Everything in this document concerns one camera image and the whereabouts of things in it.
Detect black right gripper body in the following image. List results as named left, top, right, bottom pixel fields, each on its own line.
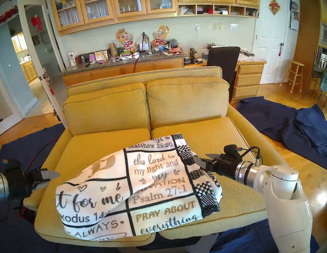
left=206, top=152, right=245, bottom=183

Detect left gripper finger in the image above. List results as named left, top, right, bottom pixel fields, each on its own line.
left=33, top=179, right=52, bottom=192
left=39, top=168, right=61, bottom=182

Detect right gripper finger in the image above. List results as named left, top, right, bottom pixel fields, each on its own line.
left=205, top=151, right=221, bottom=162
left=192, top=155, right=211, bottom=172

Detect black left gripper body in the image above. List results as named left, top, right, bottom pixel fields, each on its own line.
left=5, top=166, right=46, bottom=201

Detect white printed fleece blanket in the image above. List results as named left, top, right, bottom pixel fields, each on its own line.
left=49, top=129, right=227, bottom=246

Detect large navy moving blanket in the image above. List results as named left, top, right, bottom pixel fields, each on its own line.
left=0, top=91, right=321, bottom=253

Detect crumpled navy moving blanket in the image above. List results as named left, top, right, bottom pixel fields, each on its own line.
left=236, top=87, right=327, bottom=187

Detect yellow sofa back cushion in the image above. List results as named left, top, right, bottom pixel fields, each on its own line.
left=145, top=71, right=234, bottom=130
left=61, top=82, right=151, bottom=140

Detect wooden desk with drawers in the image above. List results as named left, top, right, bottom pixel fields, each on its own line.
left=184, top=46, right=272, bottom=108

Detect long red hanging tassel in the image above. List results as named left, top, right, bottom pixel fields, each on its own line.
left=45, top=74, right=55, bottom=97

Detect black office chair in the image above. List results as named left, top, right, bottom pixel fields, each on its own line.
left=204, top=44, right=245, bottom=89

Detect wooden kitchen base cabinet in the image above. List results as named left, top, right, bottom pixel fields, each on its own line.
left=20, top=59, right=39, bottom=84

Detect stack of desk papers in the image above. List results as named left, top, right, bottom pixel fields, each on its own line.
left=237, top=47, right=266, bottom=65

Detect granite counter wooden cabinets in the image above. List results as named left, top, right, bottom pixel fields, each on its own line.
left=58, top=49, right=189, bottom=88

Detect wooden stool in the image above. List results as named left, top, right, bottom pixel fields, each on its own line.
left=277, top=59, right=308, bottom=95

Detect white panel door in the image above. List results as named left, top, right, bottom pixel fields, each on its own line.
left=245, top=0, right=301, bottom=86

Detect teal hanging cloth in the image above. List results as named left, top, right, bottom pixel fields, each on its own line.
left=317, top=69, right=327, bottom=93

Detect metal kitchen faucet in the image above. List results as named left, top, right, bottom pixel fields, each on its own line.
left=143, top=34, right=152, bottom=54

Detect red gold diamond decoration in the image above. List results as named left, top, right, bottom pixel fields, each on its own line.
left=268, top=0, right=282, bottom=16

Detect red garland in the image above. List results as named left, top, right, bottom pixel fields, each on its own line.
left=0, top=5, right=21, bottom=29

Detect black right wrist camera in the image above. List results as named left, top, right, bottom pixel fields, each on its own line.
left=223, top=143, right=243, bottom=159

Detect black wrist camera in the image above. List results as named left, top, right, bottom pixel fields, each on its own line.
left=1, top=157, right=23, bottom=174
left=223, top=143, right=243, bottom=159

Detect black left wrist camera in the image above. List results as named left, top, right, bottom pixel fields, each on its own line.
left=1, top=157, right=23, bottom=174

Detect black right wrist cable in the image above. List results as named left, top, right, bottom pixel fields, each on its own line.
left=240, top=145, right=263, bottom=168

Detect yellow fabric sofa frame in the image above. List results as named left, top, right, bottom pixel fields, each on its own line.
left=9, top=55, right=290, bottom=212

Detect red cable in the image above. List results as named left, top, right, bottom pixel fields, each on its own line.
left=129, top=42, right=147, bottom=73

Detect small picture frame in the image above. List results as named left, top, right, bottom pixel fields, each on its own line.
left=95, top=50, right=109, bottom=62

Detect cartoon child wall decoration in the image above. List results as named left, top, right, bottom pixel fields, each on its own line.
left=115, top=27, right=139, bottom=55
left=149, top=24, right=172, bottom=49

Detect wall calendar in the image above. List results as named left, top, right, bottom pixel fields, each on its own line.
left=288, top=8, right=302, bottom=31

